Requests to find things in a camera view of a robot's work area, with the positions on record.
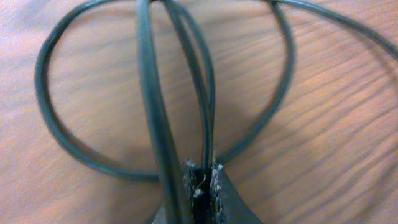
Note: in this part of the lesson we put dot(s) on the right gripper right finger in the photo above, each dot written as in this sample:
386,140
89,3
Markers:
226,206

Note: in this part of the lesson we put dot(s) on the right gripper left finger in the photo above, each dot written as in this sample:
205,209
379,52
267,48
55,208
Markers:
178,196

